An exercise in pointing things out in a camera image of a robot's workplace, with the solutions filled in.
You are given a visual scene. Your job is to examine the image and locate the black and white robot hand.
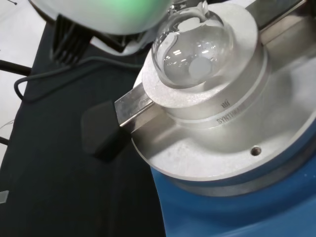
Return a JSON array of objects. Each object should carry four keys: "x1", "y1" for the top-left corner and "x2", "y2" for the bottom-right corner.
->
[{"x1": 28, "y1": 0, "x2": 174, "y2": 65}]

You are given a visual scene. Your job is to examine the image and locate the heater with blue base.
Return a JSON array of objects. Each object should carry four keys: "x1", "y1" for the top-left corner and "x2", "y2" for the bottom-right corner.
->
[{"x1": 80, "y1": 0, "x2": 316, "y2": 237}]

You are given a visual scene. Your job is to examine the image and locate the black bench cloth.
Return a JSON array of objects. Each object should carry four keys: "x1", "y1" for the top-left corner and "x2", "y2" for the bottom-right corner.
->
[{"x1": 0, "y1": 14, "x2": 165, "y2": 237}]

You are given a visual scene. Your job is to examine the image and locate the clear tape piece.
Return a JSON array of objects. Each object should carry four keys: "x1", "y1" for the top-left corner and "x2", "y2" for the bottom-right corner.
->
[{"x1": 0, "y1": 189, "x2": 10, "y2": 204}]

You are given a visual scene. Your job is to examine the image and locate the steel probe with thin cable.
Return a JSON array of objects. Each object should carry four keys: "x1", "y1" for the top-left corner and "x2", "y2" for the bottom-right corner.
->
[{"x1": 13, "y1": 54, "x2": 145, "y2": 102}]

